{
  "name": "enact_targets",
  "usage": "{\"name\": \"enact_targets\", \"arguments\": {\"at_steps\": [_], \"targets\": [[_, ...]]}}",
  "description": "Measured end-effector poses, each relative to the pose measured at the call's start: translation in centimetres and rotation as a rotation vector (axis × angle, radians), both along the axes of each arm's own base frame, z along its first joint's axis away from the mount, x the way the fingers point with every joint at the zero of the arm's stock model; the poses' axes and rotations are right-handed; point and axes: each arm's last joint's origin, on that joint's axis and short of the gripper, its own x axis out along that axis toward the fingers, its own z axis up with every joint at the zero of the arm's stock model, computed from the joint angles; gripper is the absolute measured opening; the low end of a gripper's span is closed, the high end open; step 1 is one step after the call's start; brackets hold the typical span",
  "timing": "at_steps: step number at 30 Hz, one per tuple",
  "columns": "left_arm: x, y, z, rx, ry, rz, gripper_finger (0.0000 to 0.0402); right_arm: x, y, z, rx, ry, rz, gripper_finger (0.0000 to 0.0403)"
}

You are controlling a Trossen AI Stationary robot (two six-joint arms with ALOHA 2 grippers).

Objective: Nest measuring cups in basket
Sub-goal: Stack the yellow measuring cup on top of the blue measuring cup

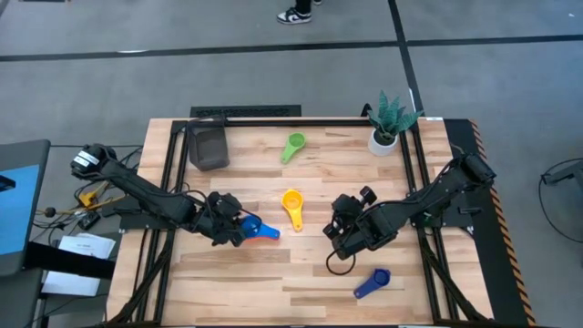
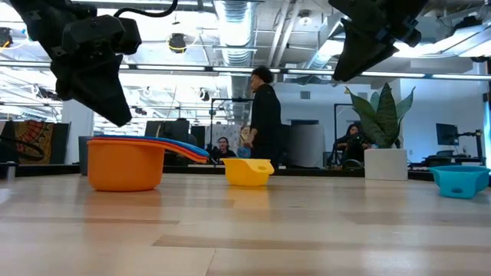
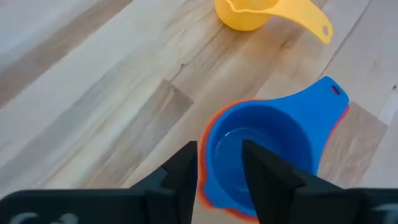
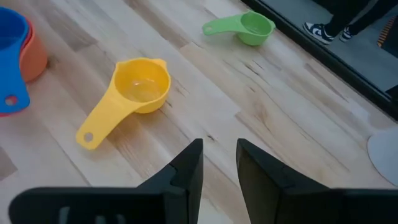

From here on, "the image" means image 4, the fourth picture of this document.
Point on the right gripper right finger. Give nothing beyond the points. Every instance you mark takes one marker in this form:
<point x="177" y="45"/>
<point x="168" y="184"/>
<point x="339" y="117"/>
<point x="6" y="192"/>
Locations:
<point x="295" y="202"/>

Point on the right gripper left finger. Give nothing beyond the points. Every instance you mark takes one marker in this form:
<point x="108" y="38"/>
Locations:
<point x="124" y="205"/>

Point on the yellow measuring cup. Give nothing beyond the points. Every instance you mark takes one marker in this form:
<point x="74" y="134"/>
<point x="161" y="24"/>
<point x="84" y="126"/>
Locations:
<point x="141" y="84"/>

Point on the large blue measuring cup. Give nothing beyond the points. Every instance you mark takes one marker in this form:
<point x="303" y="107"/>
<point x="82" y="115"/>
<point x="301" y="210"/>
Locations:
<point x="12" y="77"/>

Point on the orange measuring cup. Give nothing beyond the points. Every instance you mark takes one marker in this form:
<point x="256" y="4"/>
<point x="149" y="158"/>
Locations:
<point x="35" y="59"/>

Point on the green measuring cup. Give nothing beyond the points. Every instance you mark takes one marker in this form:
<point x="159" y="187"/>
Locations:
<point x="255" y="25"/>

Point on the white plant pot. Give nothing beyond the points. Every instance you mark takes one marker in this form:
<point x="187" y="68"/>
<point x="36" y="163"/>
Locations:
<point x="385" y="155"/>

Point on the person's shoe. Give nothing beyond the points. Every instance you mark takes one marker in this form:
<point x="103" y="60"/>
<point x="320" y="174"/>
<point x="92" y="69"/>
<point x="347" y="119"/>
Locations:
<point x="345" y="35"/>
<point x="317" y="31"/>

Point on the orange striped dark mat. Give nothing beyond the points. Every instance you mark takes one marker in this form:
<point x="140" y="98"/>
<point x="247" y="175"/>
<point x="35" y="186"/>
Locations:
<point x="390" y="40"/>

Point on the person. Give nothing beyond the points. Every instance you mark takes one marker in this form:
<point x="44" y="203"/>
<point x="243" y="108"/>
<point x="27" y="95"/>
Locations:
<point x="345" y="12"/>

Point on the black table frame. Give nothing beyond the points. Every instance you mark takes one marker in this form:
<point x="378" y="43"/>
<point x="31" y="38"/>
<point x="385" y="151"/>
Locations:
<point x="357" y="79"/>

